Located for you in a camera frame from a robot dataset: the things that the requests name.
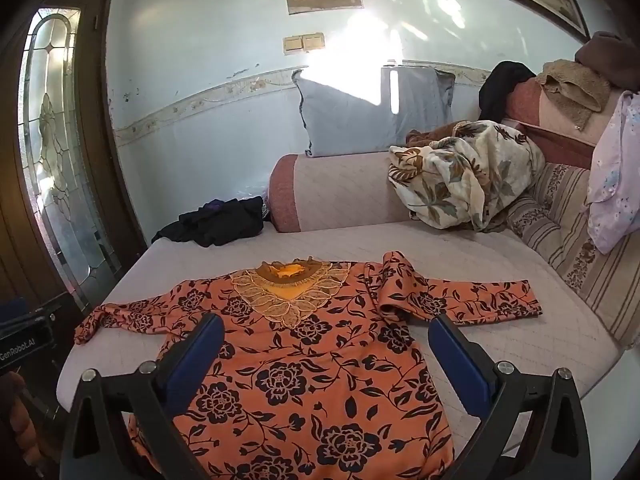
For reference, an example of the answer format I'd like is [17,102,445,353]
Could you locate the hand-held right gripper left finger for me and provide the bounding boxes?
[59,314,226,480]

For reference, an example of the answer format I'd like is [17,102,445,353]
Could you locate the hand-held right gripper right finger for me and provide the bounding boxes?
[427,314,593,480]

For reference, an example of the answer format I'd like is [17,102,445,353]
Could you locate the orange floral shirt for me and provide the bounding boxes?
[74,250,543,480]

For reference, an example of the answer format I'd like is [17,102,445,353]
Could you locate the black cloth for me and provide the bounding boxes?
[151,196,266,248]

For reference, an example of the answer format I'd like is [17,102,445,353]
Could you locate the striped sofa cushion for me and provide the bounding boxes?
[505,162,640,348]

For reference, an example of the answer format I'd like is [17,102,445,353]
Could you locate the wooden stained glass door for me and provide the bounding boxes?
[0,0,148,391]

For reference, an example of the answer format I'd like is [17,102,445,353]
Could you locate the cream floral blanket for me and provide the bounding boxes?
[388,120,546,233]

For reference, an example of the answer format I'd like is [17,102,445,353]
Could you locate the pink quilted sofa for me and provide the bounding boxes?
[55,77,640,461]

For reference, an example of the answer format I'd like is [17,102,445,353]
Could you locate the brown fleece cloth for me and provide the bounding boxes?
[405,121,473,150]

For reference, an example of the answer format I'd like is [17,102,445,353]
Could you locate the light purple floral cloth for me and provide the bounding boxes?
[586,91,640,255]

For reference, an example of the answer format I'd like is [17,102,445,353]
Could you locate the grey pillow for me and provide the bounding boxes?
[291,65,457,158]

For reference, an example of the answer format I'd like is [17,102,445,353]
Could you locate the black garment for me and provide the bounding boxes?
[478,61,538,123]

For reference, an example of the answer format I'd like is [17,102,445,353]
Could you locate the beige fleece garment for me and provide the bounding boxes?
[536,59,612,128]

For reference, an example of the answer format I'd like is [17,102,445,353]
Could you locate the dark brown garment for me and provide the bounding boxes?
[575,31,638,92]

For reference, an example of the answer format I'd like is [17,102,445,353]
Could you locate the beige wall switches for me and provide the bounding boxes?
[282,32,326,56]

